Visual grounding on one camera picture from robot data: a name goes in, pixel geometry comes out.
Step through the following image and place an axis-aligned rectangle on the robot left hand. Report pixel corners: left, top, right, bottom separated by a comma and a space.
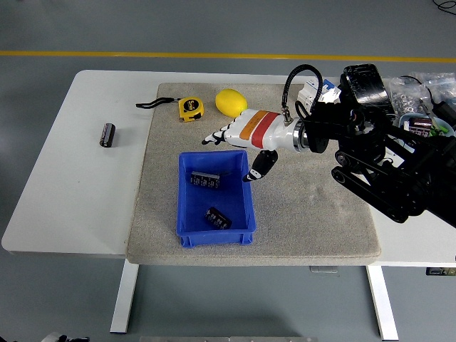
41, 332, 90, 342

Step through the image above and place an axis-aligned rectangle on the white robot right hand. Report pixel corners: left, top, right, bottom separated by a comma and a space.
201, 109, 299, 184

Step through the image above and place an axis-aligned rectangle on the dark cylindrical battery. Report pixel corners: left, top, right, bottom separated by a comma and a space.
190, 170, 222, 190
98, 123, 117, 148
203, 206, 233, 231
408, 118, 434, 135

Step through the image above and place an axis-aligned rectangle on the blue plastic box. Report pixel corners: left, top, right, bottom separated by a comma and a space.
176, 149, 257, 247

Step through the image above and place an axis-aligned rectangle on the yellow lemon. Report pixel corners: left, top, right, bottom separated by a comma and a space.
214, 88, 249, 118

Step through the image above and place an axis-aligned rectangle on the white circuit breaker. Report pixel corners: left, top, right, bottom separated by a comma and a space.
297, 78, 341, 110

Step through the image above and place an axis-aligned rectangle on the white table leg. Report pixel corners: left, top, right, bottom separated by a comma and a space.
366, 265, 400, 341
109, 263, 140, 335

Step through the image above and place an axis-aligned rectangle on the yellow tape measure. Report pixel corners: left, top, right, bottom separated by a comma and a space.
135, 95, 206, 124

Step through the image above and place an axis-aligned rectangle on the grey-brown felt mat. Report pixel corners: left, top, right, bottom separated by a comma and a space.
125, 83, 382, 267

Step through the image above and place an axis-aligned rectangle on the glossy black device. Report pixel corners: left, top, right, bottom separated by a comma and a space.
340, 63, 390, 108

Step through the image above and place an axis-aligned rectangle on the light blue bowl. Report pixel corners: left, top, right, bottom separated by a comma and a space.
398, 113, 456, 138

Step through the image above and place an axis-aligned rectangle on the clear bag of nuts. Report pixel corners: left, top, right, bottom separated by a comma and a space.
388, 75, 434, 118

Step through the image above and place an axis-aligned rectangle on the clear plastic bag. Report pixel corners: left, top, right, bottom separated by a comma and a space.
409, 71, 456, 104

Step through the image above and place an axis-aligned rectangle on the black power adapter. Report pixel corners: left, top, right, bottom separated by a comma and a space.
432, 100, 456, 129

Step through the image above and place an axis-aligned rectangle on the black floor cable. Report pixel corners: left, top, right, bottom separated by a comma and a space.
432, 0, 456, 15

